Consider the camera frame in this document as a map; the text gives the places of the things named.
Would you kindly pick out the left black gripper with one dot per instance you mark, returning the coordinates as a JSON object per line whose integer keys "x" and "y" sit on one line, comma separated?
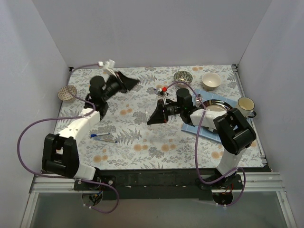
{"x": 119, "y": 81}

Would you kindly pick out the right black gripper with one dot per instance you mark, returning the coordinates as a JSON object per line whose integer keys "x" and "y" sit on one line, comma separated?
{"x": 162, "y": 111}

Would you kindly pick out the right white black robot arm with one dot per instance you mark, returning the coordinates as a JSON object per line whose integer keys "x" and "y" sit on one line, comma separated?
{"x": 234, "y": 131}

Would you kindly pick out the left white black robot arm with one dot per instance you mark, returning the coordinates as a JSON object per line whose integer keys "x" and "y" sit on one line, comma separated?
{"x": 60, "y": 152}

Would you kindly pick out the floral tablecloth mat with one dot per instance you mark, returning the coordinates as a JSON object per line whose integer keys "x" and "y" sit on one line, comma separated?
{"x": 159, "y": 146}

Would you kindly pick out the floral dark patterned bowl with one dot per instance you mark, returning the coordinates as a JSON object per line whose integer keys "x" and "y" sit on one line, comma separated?
{"x": 182, "y": 78}

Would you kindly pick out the blue checked cloth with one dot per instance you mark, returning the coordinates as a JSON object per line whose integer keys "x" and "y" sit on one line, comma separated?
{"x": 203, "y": 132}

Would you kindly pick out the dark rimmed dinner plate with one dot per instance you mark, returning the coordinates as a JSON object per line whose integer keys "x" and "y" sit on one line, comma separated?
{"x": 214, "y": 108}

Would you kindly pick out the blue capped marker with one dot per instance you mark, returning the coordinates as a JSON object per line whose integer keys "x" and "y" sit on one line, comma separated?
{"x": 99, "y": 134}

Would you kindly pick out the blue tipped uncapped marker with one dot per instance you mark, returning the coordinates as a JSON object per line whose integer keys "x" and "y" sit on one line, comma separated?
{"x": 107, "y": 140}

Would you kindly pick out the cream ceramic bowl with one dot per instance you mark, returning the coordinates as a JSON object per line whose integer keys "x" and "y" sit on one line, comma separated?
{"x": 211, "y": 81}

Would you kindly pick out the patterned bowl at left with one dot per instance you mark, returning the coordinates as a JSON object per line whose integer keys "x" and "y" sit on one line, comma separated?
{"x": 67, "y": 93}

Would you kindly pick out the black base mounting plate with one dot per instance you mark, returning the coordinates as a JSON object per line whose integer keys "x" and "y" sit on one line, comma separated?
{"x": 161, "y": 184}

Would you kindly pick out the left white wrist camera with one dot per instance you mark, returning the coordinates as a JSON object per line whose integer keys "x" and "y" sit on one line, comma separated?
{"x": 108, "y": 67}

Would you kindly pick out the cream mug dark handle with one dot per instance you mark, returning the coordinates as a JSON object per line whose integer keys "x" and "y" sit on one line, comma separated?
{"x": 246, "y": 106}

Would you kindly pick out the aluminium frame rail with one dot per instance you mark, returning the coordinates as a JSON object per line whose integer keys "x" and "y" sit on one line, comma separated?
{"x": 251, "y": 181}

